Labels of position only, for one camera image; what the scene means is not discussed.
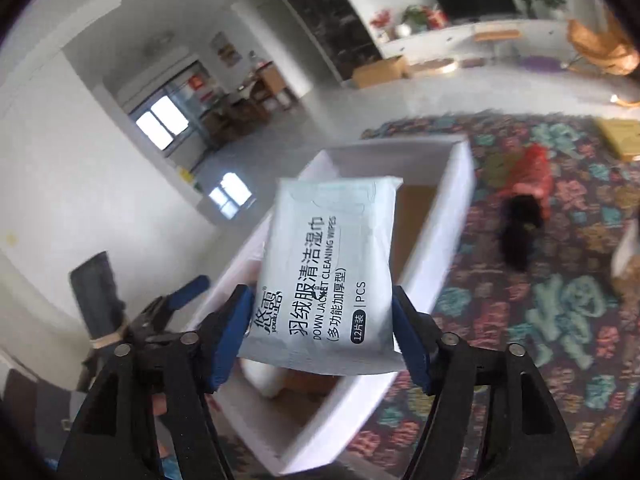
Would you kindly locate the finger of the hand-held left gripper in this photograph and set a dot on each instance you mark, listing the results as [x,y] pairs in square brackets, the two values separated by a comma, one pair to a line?
[190,290]

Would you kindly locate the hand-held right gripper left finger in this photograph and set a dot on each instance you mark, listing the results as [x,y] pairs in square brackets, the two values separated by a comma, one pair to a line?
[227,340]

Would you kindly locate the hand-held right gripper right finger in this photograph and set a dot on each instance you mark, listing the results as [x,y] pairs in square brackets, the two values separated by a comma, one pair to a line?
[412,345]

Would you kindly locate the white storage box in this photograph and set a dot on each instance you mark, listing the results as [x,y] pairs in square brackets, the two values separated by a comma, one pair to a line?
[430,240]

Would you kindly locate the white wipes packet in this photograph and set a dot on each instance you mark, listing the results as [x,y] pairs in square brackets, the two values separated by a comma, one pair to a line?
[325,270]

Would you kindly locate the patterned woven blanket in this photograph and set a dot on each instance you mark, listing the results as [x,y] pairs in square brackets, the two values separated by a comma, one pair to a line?
[500,360]

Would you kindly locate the black fuzzy cloth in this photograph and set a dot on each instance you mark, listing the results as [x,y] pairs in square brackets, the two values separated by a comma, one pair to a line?
[520,235]

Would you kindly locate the glass door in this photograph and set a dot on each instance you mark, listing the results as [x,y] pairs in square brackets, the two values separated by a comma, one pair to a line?
[165,110]

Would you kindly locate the wooden dining chair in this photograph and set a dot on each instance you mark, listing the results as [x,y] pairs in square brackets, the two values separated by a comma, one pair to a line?
[272,90]

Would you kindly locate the cardboard box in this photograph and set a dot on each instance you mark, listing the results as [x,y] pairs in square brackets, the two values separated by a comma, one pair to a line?
[380,72]

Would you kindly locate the round wooden tray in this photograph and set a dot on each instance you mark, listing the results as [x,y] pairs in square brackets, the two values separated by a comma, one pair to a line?
[439,66]

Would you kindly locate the grey floor mat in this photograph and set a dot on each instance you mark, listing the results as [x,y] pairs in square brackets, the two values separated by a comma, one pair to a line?
[473,62]

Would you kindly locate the flat yellow box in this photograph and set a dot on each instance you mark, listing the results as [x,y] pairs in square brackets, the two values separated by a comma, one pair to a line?
[620,135]

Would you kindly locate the black display cabinet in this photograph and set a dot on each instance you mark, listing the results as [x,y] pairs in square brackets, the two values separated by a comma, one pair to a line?
[325,15]

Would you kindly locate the white television cabinet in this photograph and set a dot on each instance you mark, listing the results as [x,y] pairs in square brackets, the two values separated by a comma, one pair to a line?
[450,40]

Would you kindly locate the purple round rug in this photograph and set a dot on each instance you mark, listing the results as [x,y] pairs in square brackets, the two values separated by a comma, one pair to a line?
[540,63]

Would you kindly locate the round white vase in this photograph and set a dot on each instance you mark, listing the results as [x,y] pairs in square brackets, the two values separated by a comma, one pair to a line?
[405,31]

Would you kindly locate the wooden bench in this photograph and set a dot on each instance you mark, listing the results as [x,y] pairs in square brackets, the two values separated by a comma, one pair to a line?
[497,36]

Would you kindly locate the red flower bouquet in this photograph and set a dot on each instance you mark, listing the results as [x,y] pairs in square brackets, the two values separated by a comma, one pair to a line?
[381,20]

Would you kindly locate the red gift bag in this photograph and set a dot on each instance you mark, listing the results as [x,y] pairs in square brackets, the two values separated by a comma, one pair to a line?
[437,18]

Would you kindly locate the bushy green potted plant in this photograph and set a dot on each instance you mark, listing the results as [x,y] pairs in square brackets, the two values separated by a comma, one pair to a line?
[415,17]

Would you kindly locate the orange lounge chair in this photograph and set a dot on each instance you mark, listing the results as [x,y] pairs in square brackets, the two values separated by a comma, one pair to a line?
[600,47]

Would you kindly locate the small green potted plant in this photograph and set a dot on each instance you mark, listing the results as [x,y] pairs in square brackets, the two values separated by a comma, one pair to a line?
[527,6]

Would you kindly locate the large green potted plant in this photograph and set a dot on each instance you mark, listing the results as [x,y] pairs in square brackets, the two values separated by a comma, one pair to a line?
[550,0]

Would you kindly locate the framed wall picture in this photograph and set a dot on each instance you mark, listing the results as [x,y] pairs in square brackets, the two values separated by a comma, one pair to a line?
[223,49]

